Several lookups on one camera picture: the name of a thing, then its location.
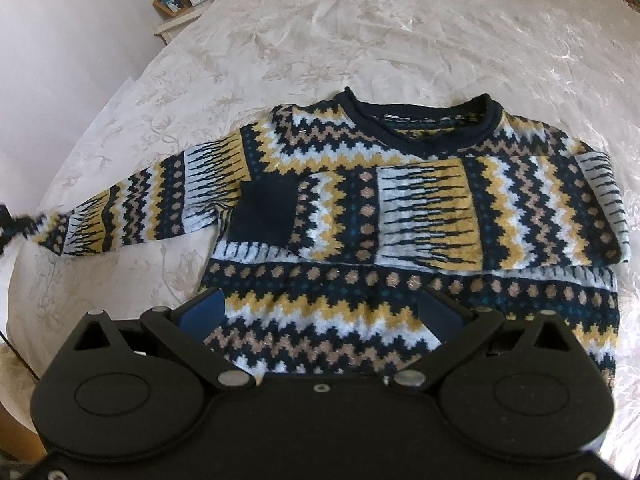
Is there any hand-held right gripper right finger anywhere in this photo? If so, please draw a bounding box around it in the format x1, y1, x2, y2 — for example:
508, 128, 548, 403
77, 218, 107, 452
389, 287, 572, 392

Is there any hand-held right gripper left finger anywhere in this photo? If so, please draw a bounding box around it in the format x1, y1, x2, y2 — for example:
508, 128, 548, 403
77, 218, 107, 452
70, 287, 252, 394

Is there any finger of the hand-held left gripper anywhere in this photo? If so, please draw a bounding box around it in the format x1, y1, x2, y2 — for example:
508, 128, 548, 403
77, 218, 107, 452
0, 204, 22, 255

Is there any navy yellow patterned knit sweater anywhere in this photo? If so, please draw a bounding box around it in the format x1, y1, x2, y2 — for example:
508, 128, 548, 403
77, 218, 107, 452
32, 87, 632, 391

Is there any white bedside table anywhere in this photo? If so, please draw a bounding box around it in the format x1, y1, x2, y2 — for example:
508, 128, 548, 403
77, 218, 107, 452
152, 0, 221, 47

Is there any cream floral bedspread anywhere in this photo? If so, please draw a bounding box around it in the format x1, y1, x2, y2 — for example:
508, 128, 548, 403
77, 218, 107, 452
0, 0, 640, 411

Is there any black cable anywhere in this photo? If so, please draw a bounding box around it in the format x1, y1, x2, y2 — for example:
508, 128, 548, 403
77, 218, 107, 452
0, 330, 41, 381

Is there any wooden picture frame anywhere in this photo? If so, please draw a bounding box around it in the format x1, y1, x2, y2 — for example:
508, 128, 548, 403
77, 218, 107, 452
152, 0, 189, 17

